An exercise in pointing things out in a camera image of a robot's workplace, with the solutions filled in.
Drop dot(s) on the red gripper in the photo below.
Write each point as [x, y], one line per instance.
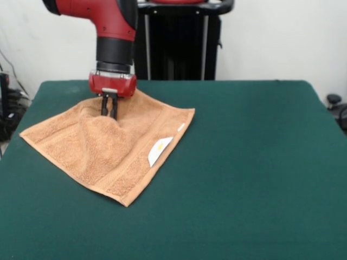
[114, 84]

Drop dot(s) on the tan terry towel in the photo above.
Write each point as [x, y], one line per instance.
[114, 151]

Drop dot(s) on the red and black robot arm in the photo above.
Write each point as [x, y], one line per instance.
[108, 32]

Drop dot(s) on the red robot base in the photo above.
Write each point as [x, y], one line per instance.
[176, 1]

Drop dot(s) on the black box with red light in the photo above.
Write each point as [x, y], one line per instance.
[4, 92]

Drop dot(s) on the dark green table cloth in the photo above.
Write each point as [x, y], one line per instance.
[271, 189]

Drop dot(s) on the black chair base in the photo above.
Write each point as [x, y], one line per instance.
[334, 98]

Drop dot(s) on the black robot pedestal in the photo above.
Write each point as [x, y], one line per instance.
[176, 54]

